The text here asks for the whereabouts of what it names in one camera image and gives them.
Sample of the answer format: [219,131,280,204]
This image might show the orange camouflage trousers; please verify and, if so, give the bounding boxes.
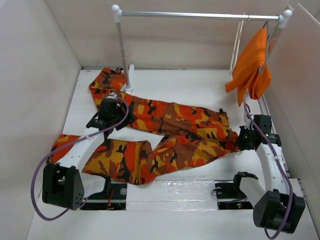
[53,68,240,185]

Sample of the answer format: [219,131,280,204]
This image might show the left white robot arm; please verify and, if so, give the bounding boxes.
[42,92,136,210]

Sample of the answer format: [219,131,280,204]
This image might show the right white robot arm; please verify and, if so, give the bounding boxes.
[231,114,306,234]

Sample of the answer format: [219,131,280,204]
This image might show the orange cloth on hanger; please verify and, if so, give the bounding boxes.
[225,28,272,107]

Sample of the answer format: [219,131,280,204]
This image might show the grey hanger holding cloth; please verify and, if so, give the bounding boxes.
[258,21,282,76]

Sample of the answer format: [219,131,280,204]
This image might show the empty white hanger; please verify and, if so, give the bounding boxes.
[229,20,245,76]

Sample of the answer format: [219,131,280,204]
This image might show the white foam block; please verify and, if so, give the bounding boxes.
[126,179,218,212]

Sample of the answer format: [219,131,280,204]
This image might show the white metal clothes rack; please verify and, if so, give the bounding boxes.
[111,4,293,121]

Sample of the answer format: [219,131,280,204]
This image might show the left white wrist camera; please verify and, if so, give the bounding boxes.
[103,92,120,101]

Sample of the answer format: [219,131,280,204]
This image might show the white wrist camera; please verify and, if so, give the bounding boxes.
[244,117,254,130]
[103,92,120,101]

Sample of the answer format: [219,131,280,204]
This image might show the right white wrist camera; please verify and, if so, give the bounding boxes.
[244,117,254,130]

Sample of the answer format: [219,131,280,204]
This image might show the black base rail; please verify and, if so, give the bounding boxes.
[81,180,253,211]

